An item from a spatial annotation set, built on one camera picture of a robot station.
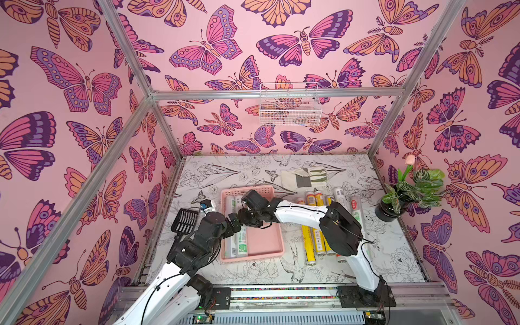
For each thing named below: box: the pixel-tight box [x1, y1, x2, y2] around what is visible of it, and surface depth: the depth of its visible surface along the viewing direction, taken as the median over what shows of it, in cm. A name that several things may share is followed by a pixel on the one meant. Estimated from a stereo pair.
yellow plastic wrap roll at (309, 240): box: [301, 225, 317, 267], surface depth 83 cm
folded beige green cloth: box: [280, 166, 328, 192], surface depth 112 cm
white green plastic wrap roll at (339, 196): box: [333, 186, 349, 209], surface depth 100 cm
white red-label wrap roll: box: [350, 195, 365, 238], surface depth 96 cm
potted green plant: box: [375, 154, 445, 223], surface depth 77 cm
